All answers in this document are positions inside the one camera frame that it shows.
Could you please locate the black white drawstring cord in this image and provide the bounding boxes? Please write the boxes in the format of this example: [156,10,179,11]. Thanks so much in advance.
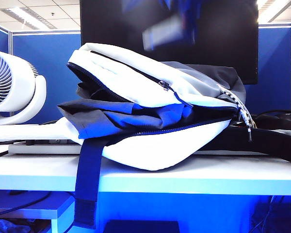
[218,87,255,143]

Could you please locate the white desk fan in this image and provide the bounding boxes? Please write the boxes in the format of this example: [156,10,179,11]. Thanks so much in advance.
[0,49,47,126]

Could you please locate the black cable under table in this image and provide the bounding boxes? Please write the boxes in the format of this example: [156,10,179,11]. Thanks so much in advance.
[0,191,51,218]

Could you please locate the black padded bag strap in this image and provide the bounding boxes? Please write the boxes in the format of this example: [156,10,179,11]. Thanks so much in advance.
[196,127,291,166]

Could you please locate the white flat base board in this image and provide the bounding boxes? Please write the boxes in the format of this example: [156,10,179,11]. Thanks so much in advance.
[8,142,83,155]

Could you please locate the silver partition post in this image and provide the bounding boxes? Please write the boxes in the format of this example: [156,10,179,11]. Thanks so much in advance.
[8,31,15,117]

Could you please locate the white low shelf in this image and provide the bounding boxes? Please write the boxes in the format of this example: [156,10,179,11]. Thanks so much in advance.
[0,193,76,233]

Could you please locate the white gray backpack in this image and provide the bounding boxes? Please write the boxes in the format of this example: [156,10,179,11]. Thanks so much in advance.
[57,42,247,230]

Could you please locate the dark cable bundle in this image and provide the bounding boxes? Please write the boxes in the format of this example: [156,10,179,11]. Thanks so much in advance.
[251,195,291,233]

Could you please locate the black box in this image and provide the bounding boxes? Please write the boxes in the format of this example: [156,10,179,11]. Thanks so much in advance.
[104,220,180,233]

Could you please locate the gray metal bracket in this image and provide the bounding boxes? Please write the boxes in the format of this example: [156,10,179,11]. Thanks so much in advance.
[26,139,61,146]

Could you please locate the black monitor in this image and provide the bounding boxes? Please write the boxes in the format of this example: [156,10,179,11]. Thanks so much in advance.
[79,0,259,85]

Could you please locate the ceiling light panel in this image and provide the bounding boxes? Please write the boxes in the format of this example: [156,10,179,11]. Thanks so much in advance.
[256,0,291,24]
[3,7,58,31]

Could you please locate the gray clothes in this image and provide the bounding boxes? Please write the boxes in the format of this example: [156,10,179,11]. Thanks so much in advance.
[57,98,197,141]

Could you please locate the crumpled plastic bag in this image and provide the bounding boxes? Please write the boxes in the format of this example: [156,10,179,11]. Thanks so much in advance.
[0,218,51,233]

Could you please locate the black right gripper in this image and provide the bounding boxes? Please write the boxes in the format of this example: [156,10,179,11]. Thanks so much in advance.
[142,0,197,52]

